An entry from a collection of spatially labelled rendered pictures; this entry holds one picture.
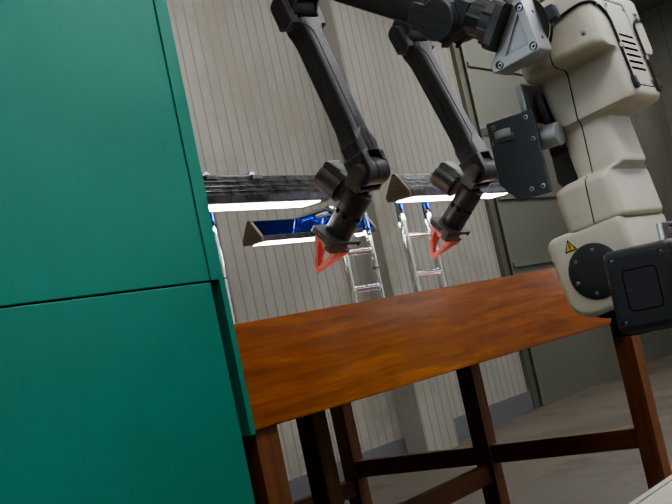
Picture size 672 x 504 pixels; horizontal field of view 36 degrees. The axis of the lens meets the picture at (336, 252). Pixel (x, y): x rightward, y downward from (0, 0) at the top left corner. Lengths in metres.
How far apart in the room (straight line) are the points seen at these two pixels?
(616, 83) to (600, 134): 0.10
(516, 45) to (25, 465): 1.07
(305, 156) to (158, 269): 3.71
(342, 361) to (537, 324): 0.81
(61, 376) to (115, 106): 0.44
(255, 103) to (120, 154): 3.51
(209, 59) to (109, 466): 3.63
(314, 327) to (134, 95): 0.56
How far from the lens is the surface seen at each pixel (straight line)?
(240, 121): 5.00
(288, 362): 1.86
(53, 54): 1.62
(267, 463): 1.81
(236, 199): 2.28
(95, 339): 1.52
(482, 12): 1.89
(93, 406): 1.51
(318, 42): 2.15
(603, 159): 1.97
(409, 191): 2.83
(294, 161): 5.22
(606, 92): 1.96
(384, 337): 2.10
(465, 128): 2.44
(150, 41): 1.76
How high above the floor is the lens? 0.71
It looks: 5 degrees up
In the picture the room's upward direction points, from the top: 12 degrees counter-clockwise
